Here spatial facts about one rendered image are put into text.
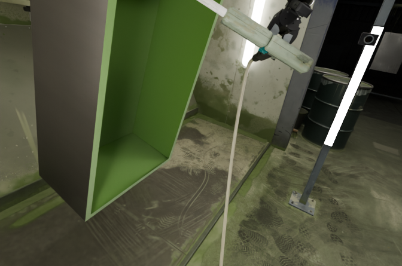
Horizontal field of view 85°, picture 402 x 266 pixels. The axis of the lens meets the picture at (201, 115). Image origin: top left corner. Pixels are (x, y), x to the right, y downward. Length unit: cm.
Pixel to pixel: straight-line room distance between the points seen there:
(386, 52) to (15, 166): 744
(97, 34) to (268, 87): 226
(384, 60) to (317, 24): 494
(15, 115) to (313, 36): 261
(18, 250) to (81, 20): 134
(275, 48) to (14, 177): 172
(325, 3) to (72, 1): 225
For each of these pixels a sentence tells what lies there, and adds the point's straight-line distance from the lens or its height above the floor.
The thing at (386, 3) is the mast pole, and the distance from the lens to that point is 178.
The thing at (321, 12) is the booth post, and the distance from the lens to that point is 260.
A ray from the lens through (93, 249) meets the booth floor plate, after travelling 159.
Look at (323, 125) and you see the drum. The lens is 322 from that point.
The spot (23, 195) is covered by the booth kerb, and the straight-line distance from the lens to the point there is 194.
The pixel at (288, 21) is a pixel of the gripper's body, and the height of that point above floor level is 135.
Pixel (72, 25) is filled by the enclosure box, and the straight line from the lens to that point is 76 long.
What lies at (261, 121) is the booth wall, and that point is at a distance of 283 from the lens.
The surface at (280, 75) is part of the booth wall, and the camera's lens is 265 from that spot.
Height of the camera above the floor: 132
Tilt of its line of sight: 23 degrees down
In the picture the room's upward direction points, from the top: 9 degrees clockwise
